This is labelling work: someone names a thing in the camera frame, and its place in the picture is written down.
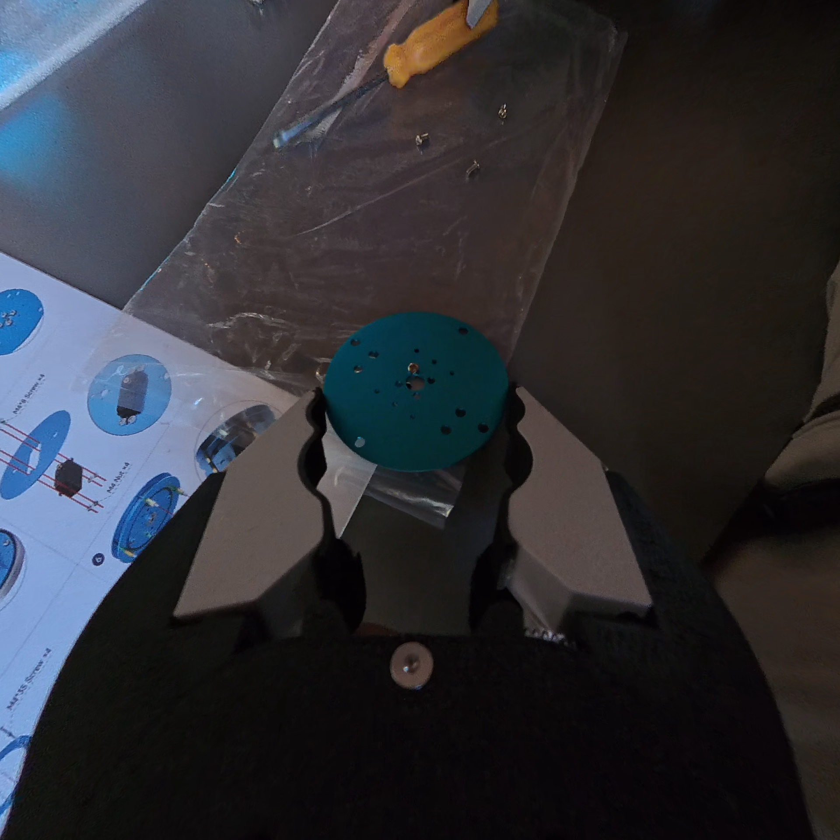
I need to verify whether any orange handled screwdriver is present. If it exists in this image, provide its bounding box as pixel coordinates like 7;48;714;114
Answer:
272;0;501;151

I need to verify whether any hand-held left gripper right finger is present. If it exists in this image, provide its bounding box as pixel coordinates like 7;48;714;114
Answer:
504;385;655;635

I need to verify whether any white foam sheet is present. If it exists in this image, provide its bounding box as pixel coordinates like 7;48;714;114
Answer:
0;0;153;110

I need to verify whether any assembly guide booklet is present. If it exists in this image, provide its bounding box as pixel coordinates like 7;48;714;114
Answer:
0;252;311;818

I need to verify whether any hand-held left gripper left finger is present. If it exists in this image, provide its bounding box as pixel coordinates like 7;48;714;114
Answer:
171;388;337;642

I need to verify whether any blue round metal plate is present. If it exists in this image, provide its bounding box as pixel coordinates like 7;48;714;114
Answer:
322;311;511;473

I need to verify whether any clear plastic bag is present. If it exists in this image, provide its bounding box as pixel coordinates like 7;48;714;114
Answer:
122;0;629;534

